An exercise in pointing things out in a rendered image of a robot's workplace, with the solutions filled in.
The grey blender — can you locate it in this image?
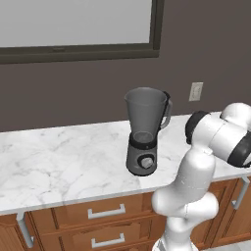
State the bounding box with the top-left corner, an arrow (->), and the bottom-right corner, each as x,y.
124,86 -> 174,177

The wooden drawer front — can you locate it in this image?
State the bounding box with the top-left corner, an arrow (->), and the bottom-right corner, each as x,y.
51,191 -> 157,230
57,215 -> 169,251

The wooden cupboard door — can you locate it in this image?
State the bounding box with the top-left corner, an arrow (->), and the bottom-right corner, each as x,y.
0,213 -> 43,251
211,176 -> 251,248

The white wall socket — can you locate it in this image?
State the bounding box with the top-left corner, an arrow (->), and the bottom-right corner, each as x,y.
188,81 -> 204,102

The silver drawer handle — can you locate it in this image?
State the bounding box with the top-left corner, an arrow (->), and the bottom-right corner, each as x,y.
86,203 -> 126,221
90,232 -> 126,249

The silver cupboard handle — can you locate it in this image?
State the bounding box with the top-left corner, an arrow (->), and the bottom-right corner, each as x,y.
16,211 -> 35,249
230,176 -> 251,211

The dark framed window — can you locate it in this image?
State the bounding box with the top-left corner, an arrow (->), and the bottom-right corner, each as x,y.
0,0 -> 166,65

